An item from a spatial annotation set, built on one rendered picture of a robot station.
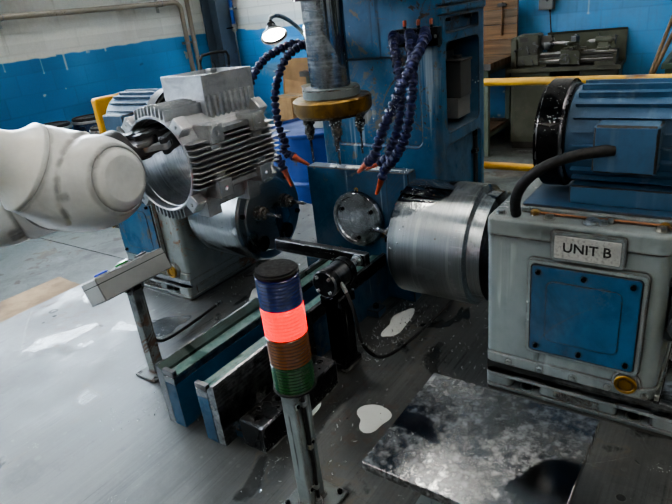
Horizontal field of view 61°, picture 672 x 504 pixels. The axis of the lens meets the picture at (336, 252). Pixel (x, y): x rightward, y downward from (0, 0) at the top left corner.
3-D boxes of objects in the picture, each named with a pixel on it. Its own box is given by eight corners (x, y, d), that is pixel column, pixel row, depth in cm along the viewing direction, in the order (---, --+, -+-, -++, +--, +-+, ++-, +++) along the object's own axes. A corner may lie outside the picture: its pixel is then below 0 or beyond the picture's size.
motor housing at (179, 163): (216, 182, 117) (198, 87, 109) (287, 190, 106) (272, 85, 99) (136, 213, 102) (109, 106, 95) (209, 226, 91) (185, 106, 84)
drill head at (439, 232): (409, 257, 145) (403, 161, 135) (579, 286, 122) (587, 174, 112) (356, 301, 126) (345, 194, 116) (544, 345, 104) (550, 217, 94)
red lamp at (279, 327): (283, 316, 82) (278, 289, 80) (316, 325, 79) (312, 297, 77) (255, 336, 78) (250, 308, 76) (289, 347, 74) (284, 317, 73)
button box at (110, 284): (157, 273, 130) (146, 252, 129) (172, 266, 125) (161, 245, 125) (91, 307, 118) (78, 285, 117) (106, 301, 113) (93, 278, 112)
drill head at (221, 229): (225, 225, 182) (209, 149, 172) (316, 241, 161) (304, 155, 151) (163, 256, 163) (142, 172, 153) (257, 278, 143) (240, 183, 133)
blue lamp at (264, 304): (278, 289, 80) (273, 260, 79) (312, 297, 77) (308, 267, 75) (250, 308, 76) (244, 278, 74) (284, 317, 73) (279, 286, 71)
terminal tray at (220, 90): (216, 107, 109) (209, 67, 106) (258, 107, 103) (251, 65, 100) (167, 119, 100) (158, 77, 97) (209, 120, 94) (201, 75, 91)
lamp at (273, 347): (287, 342, 84) (283, 316, 82) (320, 352, 81) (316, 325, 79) (261, 364, 80) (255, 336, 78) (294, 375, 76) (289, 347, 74)
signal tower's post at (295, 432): (310, 475, 96) (272, 251, 80) (348, 493, 92) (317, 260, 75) (280, 508, 90) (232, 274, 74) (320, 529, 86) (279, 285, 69)
